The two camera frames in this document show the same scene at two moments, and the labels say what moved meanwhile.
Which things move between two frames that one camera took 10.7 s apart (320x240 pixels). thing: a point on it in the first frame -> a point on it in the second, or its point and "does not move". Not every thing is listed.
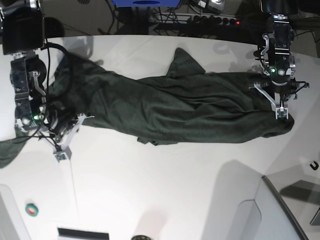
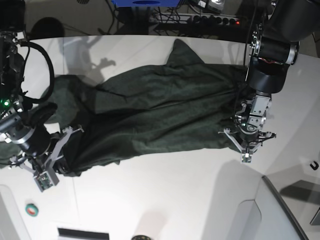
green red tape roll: [31, 209] does not move
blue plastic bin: [146, 3] does not move
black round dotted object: [140, 237] does not move
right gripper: [280, 95] -> [249, 145]
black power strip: [184, 19] does not move
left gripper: [64, 130] -> [44, 147]
